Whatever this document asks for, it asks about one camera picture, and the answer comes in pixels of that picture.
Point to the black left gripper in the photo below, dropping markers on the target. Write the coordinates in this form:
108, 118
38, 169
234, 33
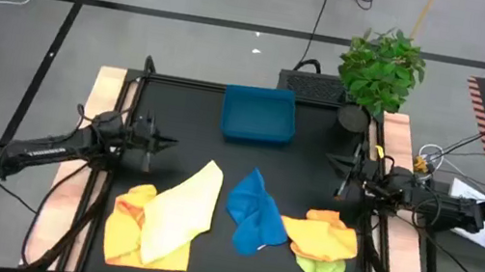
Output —
142, 135

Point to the green potted plant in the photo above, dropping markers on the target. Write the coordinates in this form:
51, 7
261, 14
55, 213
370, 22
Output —
380, 70

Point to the white paper sheet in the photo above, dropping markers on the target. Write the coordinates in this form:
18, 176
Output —
463, 190

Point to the blue plastic bin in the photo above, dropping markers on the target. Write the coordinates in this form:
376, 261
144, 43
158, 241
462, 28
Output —
257, 116

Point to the orange microfiber towel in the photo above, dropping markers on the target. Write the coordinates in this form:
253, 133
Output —
321, 239

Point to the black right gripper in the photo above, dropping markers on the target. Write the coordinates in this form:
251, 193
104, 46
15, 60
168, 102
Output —
366, 172

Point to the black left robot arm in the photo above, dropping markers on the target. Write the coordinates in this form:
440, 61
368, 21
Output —
39, 153

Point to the black upright post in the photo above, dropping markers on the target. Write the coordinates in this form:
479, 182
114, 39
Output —
432, 264

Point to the black perforated metal box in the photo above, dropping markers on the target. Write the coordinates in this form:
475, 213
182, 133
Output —
309, 85

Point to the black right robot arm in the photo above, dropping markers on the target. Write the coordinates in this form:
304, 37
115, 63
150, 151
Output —
445, 209

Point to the yellow tag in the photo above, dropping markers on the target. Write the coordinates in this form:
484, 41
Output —
379, 151

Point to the blue microfiber towel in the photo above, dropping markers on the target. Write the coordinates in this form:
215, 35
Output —
254, 216

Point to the pale yellow microfiber towel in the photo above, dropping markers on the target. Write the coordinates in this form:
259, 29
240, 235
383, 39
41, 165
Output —
181, 214

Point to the black aluminium table frame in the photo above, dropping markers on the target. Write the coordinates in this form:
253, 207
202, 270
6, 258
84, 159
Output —
183, 81

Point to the light wooden table board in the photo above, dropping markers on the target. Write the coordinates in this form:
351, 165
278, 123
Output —
106, 85
406, 259

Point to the yellow-orange microfiber towel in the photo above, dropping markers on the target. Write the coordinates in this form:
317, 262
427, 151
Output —
122, 234

